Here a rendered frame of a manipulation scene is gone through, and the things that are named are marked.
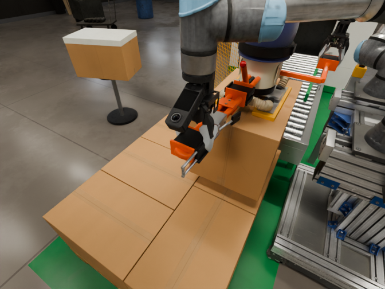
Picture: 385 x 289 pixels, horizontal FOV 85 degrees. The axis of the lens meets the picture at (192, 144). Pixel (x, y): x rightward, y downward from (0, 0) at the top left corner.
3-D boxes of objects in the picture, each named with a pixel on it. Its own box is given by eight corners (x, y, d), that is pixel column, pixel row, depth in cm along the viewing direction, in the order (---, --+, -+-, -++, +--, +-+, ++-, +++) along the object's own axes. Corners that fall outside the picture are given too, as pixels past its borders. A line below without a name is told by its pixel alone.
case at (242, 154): (228, 120, 160) (236, 67, 133) (282, 136, 145) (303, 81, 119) (189, 171, 120) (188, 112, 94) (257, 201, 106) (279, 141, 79)
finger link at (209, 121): (219, 136, 52) (208, 104, 48) (216, 139, 51) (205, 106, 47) (203, 136, 55) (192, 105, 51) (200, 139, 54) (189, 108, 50)
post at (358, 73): (307, 158, 223) (356, 64, 157) (314, 160, 221) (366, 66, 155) (306, 162, 219) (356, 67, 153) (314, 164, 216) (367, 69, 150)
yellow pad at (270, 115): (272, 85, 115) (274, 77, 111) (291, 90, 111) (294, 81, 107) (251, 115, 93) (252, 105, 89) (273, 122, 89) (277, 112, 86)
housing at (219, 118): (208, 119, 72) (209, 108, 69) (227, 125, 70) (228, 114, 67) (198, 129, 68) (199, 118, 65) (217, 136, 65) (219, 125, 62)
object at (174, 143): (187, 137, 64) (186, 124, 61) (208, 146, 61) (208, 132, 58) (171, 153, 59) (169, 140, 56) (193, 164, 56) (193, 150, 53)
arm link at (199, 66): (205, 59, 39) (171, 51, 42) (204, 82, 42) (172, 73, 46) (223, 49, 44) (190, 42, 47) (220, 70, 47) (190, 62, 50)
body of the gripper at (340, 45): (325, 48, 97) (336, 18, 89) (326, 43, 103) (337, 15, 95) (343, 51, 94) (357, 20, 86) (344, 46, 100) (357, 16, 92)
